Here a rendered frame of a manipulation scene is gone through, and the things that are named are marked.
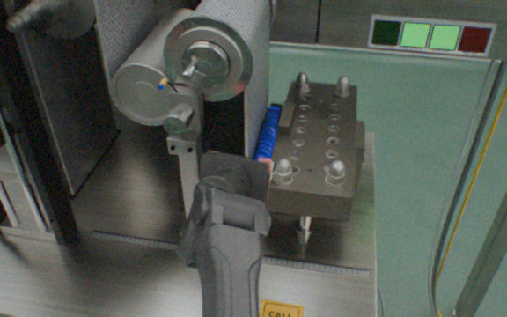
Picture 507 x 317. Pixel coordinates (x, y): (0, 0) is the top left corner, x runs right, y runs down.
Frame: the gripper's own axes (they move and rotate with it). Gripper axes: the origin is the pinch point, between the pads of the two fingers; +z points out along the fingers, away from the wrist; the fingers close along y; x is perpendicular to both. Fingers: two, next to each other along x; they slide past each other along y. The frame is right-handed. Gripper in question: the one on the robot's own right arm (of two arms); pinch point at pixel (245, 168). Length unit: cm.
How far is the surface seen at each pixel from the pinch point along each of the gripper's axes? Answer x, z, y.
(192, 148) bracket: 2.5, -1.6, -8.8
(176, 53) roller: 17.6, -2.8, -12.2
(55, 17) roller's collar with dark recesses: 21.2, -9.4, -29.2
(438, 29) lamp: 28, 30, 32
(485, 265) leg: -41, 86, 70
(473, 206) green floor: -39, 161, 85
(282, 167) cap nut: -0.2, 5.7, 5.6
